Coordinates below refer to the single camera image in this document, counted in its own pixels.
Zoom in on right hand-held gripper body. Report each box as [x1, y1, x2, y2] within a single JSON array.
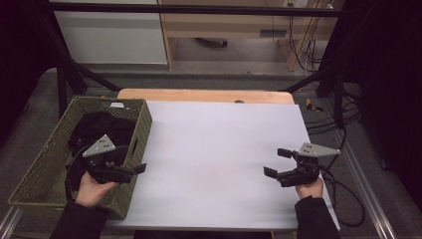
[[278, 142, 341, 188]]

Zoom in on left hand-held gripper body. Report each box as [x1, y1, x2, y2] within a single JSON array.
[[82, 133, 135, 184]]

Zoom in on black cloth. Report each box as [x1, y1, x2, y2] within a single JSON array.
[[67, 112, 137, 192]]

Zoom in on green woven basket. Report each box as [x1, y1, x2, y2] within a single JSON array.
[[7, 96, 153, 221]]

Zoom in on person's right hand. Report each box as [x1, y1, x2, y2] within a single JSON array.
[[295, 177, 324, 200]]

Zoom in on person's left hand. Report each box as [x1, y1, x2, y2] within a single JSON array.
[[75, 171, 118, 208]]

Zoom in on yellow and black tool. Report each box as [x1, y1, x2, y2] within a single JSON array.
[[305, 98, 324, 113]]

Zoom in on white table cover sheet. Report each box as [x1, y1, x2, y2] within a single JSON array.
[[105, 101, 341, 232]]

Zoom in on black metal stand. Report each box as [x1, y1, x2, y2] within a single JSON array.
[[282, 13, 361, 128], [39, 13, 122, 118]]

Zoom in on wooden table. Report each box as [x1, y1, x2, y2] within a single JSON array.
[[116, 88, 296, 106]]

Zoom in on white cabinet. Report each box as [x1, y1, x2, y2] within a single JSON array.
[[49, 0, 168, 66]]

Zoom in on black curtain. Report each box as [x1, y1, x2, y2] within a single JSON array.
[[317, 0, 422, 212], [0, 0, 64, 148]]

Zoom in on grey box under desk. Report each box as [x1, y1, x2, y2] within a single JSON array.
[[259, 29, 288, 38]]

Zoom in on dark object under desk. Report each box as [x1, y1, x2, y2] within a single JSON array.
[[194, 37, 229, 49]]

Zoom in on light wooden desk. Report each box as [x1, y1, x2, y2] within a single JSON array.
[[157, 0, 346, 72]]

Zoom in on black horizontal metal bar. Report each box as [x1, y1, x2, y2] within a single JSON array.
[[49, 2, 342, 18]]

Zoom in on left hand-held gripper black cable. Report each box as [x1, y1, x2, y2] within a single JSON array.
[[65, 144, 95, 203]]

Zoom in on hand-held gripper black cable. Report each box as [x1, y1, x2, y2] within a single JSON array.
[[317, 164, 366, 229], [65, 144, 95, 203]]

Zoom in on black floor cables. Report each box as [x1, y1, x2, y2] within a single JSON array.
[[304, 94, 362, 135]]

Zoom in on right hand-held gripper black cable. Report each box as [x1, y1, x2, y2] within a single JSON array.
[[317, 164, 366, 229]]

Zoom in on aluminium rail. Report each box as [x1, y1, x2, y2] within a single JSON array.
[[326, 106, 398, 239], [0, 206, 25, 239]]

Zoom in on hanging cable bundle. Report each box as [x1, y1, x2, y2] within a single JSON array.
[[288, 15, 325, 73]]

